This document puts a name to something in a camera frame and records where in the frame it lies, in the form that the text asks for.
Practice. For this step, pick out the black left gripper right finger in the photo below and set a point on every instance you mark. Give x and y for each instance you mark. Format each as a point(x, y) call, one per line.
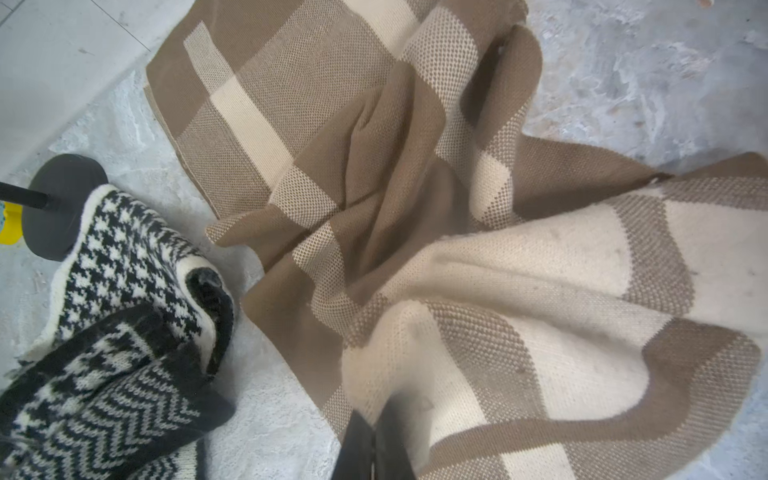
point(390, 459)

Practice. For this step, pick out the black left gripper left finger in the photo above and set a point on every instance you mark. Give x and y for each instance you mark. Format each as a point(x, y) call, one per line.
point(357, 453)

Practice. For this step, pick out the brown beige plaid scarf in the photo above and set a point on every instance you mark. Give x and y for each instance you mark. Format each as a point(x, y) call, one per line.
point(543, 310)

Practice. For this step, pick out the black white houndstooth scarf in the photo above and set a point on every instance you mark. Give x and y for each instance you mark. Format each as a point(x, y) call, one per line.
point(119, 383)

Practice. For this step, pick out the black round microphone stand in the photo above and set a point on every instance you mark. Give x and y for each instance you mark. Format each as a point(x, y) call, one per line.
point(53, 203)

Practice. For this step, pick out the small yellow toy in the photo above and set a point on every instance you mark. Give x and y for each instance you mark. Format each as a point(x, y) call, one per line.
point(11, 223)

